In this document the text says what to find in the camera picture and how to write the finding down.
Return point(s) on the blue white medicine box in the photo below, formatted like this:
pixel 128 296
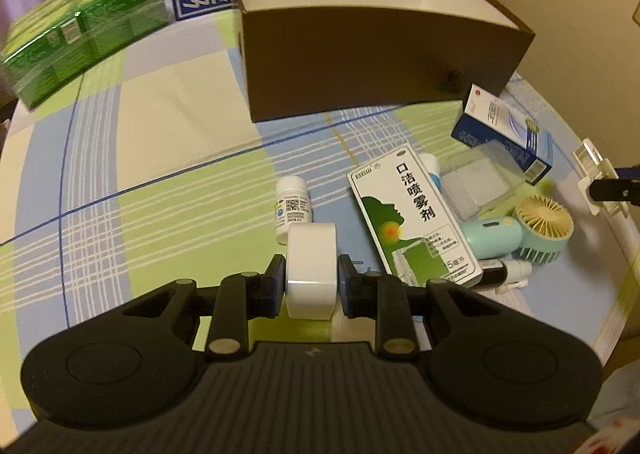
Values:
pixel 484 118

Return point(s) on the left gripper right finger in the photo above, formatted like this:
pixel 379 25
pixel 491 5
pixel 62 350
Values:
pixel 353 289

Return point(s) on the brown open cardboard box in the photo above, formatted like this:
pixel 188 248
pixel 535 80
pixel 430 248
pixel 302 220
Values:
pixel 309 56

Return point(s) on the white power plug adapter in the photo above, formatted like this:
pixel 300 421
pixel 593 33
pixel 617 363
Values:
pixel 311 271

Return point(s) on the dark small spray bottle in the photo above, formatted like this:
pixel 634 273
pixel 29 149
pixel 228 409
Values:
pixel 503 272

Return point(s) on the mint handheld mini fan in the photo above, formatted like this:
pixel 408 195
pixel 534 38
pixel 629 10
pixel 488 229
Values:
pixel 538 231

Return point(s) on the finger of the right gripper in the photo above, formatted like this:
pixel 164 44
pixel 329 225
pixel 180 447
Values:
pixel 617 190

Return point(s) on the blue white ointment tube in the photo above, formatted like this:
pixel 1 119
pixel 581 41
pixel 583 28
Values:
pixel 431 164

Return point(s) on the green shrink-wrapped box pack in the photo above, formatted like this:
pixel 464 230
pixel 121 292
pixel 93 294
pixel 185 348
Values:
pixel 59 39

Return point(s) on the small white pill bottle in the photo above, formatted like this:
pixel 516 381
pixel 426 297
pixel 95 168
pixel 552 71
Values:
pixel 292 205

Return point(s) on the clear plastic tray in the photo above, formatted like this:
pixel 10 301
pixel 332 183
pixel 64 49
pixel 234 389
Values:
pixel 479 179

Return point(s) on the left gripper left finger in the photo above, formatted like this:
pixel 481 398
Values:
pixel 272 287

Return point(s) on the green white spray box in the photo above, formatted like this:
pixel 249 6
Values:
pixel 412 227

